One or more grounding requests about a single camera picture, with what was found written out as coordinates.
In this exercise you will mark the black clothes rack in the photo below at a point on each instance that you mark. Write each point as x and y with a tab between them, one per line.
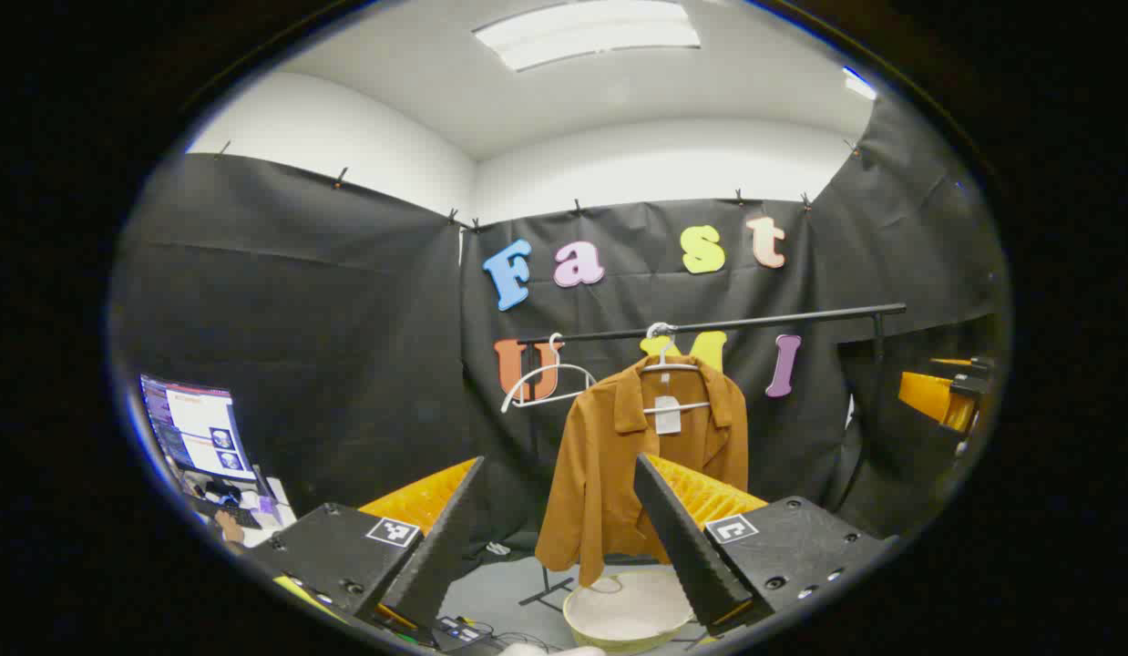
783	319

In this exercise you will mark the white clothes hanger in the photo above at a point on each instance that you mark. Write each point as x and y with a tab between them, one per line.
569	366
662	351

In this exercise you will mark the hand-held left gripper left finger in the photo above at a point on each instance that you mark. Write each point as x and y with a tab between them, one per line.
436	556

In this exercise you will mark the black keyboard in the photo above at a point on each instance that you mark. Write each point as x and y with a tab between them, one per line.
227	512

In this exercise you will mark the small white object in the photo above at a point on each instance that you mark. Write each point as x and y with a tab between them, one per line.
497	548

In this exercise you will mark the black power strip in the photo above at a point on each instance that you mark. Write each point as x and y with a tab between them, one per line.
459	629

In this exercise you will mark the computer monitor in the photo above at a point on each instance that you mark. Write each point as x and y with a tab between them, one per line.
195	424

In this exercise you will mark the cream laundry hamper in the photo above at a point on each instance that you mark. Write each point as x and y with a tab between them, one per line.
619	610

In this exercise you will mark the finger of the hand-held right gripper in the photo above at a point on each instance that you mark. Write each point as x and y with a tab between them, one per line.
928	396

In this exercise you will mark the black backdrop cloth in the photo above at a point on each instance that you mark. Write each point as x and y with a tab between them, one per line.
345	319

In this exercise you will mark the ceiling light panel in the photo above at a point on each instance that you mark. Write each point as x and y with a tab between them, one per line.
582	32
860	85

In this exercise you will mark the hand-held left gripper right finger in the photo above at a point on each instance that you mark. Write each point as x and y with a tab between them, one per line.
687	547

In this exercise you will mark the brown shirt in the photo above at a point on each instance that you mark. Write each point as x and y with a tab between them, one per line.
600	456

